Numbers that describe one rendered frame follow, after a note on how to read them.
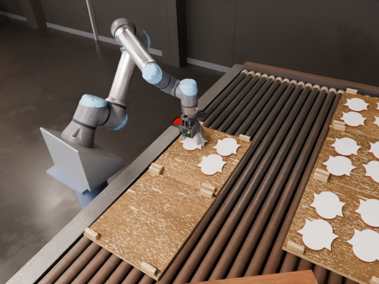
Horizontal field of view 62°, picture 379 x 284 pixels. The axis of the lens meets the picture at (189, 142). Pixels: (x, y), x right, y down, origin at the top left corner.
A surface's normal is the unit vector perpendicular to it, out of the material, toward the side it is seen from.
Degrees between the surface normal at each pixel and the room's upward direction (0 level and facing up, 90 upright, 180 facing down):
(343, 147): 0
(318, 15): 90
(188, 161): 0
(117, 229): 0
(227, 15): 90
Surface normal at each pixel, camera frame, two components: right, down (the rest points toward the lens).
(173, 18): -0.56, 0.53
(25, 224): -0.04, -0.78
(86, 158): 0.78, 0.37
